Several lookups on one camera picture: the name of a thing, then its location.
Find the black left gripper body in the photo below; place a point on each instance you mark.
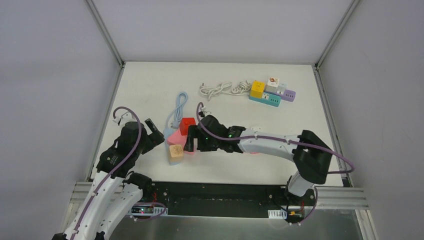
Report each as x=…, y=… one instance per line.
x=154, y=133

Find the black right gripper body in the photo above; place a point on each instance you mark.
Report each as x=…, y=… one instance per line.
x=193, y=137

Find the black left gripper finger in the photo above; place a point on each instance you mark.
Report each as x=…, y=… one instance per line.
x=153, y=140
x=152, y=127

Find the red cube socket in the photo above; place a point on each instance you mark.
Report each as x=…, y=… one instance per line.
x=184, y=125

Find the white plug adapter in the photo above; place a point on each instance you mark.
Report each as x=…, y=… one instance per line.
x=256, y=127

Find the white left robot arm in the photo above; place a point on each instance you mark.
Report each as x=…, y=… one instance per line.
x=115, y=189

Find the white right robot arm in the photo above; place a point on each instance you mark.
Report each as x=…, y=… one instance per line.
x=311, y=156

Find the beige cube socket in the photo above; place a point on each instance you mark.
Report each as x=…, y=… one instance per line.
x=176, y=154

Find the yellow cube socket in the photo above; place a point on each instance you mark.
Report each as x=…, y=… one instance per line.
x=257, y=89

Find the white cube socket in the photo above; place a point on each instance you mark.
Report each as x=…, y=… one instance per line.
x=272, y=85

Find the pink power strip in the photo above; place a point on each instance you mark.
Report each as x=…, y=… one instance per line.
x=177, y=139

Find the teal power strip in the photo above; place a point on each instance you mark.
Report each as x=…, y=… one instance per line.
x=267, y=99

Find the purple power strip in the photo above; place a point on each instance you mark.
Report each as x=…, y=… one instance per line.
x=285, y=93

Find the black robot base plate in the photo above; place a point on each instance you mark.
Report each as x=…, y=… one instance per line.
x=221, y=200

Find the aluminium frame rail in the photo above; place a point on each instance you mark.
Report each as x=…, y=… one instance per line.
x=104, y=32

